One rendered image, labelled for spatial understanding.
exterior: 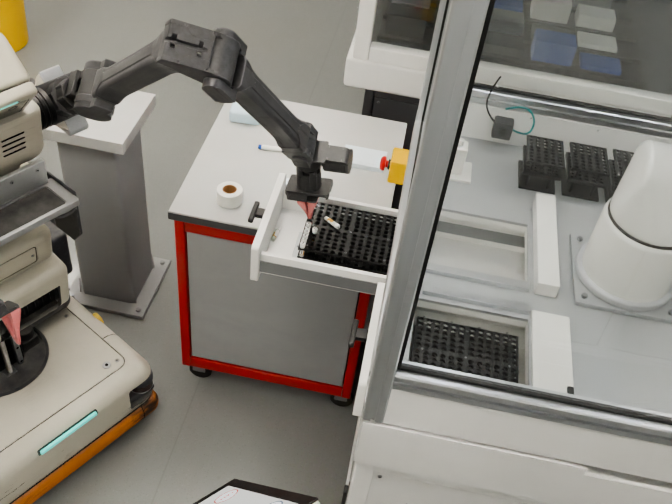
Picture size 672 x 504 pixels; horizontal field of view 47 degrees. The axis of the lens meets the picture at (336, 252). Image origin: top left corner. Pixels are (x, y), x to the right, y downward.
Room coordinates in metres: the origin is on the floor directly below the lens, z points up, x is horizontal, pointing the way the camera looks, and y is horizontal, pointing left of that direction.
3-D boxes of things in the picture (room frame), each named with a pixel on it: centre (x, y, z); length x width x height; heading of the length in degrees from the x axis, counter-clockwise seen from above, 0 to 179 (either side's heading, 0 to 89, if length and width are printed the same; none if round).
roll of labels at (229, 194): (1.60, 0.31, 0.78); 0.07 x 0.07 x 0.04
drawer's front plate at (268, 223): (1.40, 0.17, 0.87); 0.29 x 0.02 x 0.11; 176
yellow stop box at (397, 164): (1.71, -0.13, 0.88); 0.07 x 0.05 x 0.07; 176
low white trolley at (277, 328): (1.81, 0.14, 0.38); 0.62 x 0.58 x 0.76; 176
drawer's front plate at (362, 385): (1.06, -0.10, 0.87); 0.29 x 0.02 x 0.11; 176
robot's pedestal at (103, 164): (1.93, 0.78, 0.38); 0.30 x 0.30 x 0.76; 85
